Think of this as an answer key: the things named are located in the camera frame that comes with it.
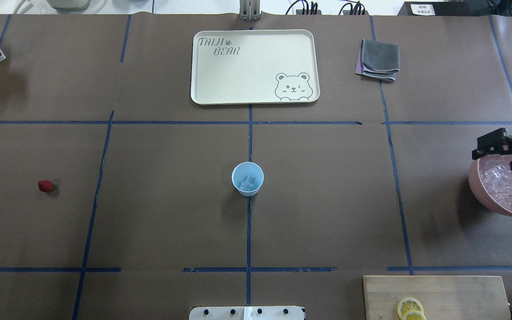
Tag red strawberry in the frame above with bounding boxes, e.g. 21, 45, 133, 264
37, 180, 55, 193

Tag pink bowl of ice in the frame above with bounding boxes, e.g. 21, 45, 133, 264
468, 155, 512, 216

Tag light blue plastic cup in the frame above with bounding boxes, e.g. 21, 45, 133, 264
231, 162, 264, 197

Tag grey folded cloth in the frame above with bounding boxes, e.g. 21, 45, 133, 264
354, 39, 401, 82

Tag wooden cutting board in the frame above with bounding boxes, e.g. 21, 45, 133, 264
362, 275, 511, 320

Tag lemon slices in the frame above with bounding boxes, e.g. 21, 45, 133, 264
396, 296, 427, 320

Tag cream bear tray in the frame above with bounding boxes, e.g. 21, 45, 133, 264
190, 30, 320, 105

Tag aluminium frame post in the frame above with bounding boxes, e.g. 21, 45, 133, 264
239, 0, 261, 21

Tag white camera pole base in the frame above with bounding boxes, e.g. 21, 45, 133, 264
188, 305, 306, 320

